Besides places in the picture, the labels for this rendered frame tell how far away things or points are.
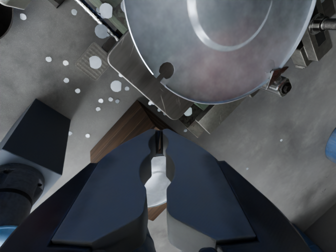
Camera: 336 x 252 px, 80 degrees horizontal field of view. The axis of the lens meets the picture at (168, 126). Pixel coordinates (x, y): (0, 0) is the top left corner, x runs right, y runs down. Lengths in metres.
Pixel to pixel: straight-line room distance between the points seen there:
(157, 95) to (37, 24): 0.83
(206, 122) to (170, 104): 0.24
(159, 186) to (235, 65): 0.73
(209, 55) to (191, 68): 0.03
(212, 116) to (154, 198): 0.60
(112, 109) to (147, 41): 0.87
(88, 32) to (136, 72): 0.78
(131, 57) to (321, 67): 1.74
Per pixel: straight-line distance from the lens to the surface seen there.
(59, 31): 1.05
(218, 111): 0.53
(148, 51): 0.27
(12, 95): 1.14
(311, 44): 0.49
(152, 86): 0.29
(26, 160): 0.73
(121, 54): 0.27
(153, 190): 0.97
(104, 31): 0.40
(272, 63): 0.39
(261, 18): 0.35
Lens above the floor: 1.05
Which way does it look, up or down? 57 degrees down
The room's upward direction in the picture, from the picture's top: 141 degrees clockwise
